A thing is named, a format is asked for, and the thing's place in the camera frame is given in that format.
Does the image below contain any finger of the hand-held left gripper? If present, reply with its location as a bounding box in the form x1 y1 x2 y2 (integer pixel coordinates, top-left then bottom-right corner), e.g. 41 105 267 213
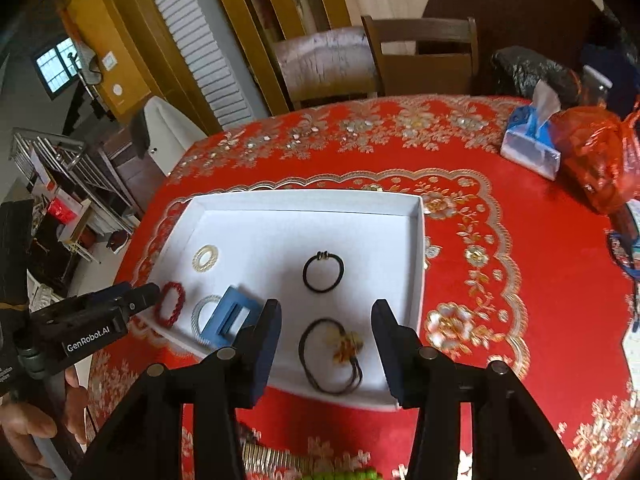
117 282 161 317

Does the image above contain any white shallow cardboard box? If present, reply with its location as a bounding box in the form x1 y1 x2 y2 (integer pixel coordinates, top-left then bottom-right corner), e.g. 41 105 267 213
145 189 426 412

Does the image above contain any plain black hair tie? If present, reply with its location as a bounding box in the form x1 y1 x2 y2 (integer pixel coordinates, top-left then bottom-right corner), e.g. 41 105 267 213
302 250 347 293

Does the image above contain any small window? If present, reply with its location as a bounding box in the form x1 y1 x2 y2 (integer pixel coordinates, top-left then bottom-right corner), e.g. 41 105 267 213
35 35 83 98

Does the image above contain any gold metal stretch band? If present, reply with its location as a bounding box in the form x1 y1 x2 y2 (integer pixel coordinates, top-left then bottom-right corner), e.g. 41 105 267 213
239 442 307 472

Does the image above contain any black hair tie amber flower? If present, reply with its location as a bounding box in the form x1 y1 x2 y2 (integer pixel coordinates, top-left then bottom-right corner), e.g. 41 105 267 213
298 317 368 395

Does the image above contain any white louvered shutter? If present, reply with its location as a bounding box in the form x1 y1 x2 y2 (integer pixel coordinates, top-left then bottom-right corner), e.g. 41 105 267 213
135 0 253 131

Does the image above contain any brown wooden slat-back chair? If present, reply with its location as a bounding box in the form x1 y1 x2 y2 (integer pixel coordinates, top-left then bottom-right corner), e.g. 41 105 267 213
361 15 479 97

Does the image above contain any worn brown chair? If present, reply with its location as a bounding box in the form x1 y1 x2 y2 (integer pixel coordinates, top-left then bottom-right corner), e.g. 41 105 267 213
270 26 379 111

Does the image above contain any orange plastic bag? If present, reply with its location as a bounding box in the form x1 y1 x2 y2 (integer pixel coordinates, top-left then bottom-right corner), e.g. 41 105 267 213
550 105 640 216

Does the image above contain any cream spiral hair tie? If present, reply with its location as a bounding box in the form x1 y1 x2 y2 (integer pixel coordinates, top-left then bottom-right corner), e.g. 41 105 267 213
191 244 221 275

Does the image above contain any red box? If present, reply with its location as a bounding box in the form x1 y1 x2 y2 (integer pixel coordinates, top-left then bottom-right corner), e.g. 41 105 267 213
47 197 78 226

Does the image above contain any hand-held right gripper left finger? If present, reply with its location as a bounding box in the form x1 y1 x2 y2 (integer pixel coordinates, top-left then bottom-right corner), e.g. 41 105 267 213
85 298 283 480

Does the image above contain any pale blue spiral hair tie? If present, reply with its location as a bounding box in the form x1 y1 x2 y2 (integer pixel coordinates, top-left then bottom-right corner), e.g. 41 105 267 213
191 294 226 347

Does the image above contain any clear glass jar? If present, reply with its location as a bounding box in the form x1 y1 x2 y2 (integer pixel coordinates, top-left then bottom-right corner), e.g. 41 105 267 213
575 65 613 108

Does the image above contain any dark blue hair band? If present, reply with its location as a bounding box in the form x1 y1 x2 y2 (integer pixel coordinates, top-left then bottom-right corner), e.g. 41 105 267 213
606 230 640 278

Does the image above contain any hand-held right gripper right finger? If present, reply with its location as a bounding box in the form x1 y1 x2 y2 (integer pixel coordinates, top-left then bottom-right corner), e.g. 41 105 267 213
370 298 583 480

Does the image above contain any green bead bracelet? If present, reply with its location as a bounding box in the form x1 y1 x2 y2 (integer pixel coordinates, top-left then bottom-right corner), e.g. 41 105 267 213
300 467 378 480

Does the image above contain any person's left hand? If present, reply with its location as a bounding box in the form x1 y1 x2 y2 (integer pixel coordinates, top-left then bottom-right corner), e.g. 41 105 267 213
0 367 90 480

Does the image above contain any yellow wooden cabinet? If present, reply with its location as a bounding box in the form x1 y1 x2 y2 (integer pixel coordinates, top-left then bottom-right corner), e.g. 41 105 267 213
55 0 221 133

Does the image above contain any metal wire rack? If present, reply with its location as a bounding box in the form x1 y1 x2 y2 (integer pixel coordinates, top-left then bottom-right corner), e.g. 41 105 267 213
10 127 143 266

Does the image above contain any red spiral hair tie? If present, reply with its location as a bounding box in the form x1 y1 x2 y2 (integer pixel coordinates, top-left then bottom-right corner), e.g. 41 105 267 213
152 281 187 328

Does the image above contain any red floral tablecloth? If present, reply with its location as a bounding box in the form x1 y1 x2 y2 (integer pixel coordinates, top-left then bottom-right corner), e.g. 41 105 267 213
82 95 640 480

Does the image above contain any blue rectangular hair clip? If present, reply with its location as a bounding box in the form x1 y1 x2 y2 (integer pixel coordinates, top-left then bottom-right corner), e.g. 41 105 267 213
201 286 263 348

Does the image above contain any black plastic bag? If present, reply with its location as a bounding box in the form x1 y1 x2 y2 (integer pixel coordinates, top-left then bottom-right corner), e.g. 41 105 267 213
490 46 583 108

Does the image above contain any white rounded appliance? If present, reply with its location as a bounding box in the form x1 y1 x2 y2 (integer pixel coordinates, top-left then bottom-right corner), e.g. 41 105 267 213
131 96 208 178

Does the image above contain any blue white tissue pack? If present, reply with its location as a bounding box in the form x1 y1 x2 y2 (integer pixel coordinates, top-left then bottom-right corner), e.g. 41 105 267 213
500 80 563 182

